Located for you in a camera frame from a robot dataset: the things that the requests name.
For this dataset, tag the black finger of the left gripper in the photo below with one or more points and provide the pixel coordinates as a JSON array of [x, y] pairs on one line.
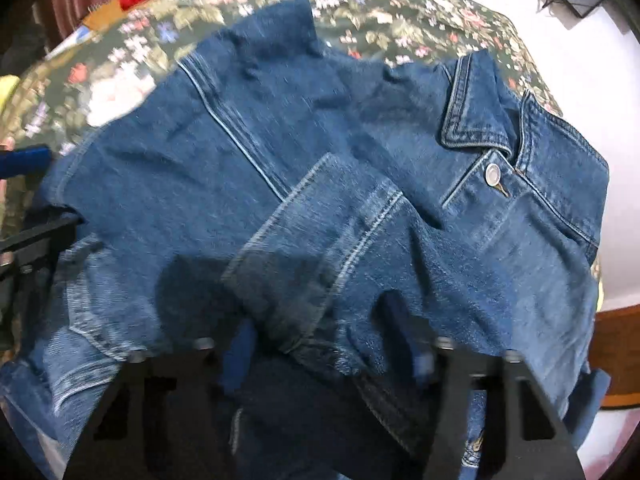
[[31, 160], [39, 246]]

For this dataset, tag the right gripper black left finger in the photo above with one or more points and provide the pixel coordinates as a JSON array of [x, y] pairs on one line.
[[157, 420]]

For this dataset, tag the green floral bedspread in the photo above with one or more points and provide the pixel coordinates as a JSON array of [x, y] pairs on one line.
[[150, 55]]

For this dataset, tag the blue denim jacket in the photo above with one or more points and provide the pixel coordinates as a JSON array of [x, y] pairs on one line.
[[286, 263]]

